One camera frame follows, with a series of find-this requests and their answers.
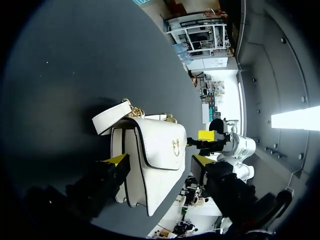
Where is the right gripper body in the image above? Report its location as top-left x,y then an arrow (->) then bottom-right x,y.
208,118 -> 234,152

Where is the white handbag with gold trim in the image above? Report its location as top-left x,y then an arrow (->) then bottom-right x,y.
91,98 -> 188,217

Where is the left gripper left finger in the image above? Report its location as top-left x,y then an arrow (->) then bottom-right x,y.
65,153 -> 132,219

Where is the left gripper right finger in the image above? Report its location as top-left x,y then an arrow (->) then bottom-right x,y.
190,154 -> 257,219

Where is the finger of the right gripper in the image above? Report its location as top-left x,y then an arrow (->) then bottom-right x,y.
186,137 -> 224,157
197,129 -> 221,143

